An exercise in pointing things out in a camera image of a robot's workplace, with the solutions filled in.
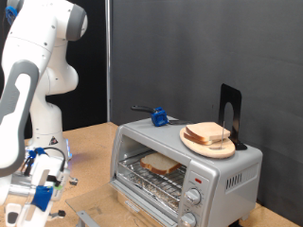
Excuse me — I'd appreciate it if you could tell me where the vertical metal pole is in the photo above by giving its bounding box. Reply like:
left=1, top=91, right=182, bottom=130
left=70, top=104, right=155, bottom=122
left=104, top=0, right=113, bottom=123

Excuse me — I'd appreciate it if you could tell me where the silver oven knob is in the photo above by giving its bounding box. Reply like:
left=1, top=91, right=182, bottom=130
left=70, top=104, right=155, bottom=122
left=179, top=211, right=198, bottom=227
left=184, top=188, right=203, bottom=206

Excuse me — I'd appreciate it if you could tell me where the glass oven door with handle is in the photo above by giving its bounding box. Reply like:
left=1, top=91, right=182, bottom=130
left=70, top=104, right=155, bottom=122
left=65, top=182, right=178, bottom=227

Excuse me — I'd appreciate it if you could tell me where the round wooden board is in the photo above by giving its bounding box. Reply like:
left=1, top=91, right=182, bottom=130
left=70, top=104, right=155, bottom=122
left=179, top=127, right=237, bottom=160

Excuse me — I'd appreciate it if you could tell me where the black metal bookend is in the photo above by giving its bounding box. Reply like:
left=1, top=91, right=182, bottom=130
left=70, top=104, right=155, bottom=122
left=218, top=83, right=248, bottom=151

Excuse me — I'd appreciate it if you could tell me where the white bread slice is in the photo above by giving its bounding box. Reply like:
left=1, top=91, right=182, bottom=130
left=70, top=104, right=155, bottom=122
left=185, top=121, right=232, bottom=143
left=139, top=151, right=183, bottom=176
left=183, top=131, right=219, bottom=147

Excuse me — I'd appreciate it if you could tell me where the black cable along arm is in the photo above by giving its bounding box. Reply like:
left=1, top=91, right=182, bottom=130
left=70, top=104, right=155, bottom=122
left=23, top=146, right=67, bottom=178

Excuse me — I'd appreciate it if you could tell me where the silver toaster oven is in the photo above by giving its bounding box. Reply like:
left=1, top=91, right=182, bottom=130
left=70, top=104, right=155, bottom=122
left=108, top=113, right=263, bottom=227

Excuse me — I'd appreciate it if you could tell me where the metal spatula with blue block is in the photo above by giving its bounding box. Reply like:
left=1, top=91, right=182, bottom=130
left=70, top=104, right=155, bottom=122
left=130, top=104, right=194, bottom=128

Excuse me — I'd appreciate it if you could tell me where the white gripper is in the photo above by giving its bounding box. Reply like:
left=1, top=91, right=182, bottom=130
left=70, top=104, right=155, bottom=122
left=6, top=154, right=80, bottom=227

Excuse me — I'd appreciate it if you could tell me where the thin metal pin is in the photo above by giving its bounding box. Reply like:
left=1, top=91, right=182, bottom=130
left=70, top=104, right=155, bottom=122
left=220, top=120, right=226, bottom=150

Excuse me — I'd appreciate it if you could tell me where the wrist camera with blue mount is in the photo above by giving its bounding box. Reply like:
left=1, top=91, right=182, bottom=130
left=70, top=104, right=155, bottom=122
left=30, top=184, right=55, bottom=213

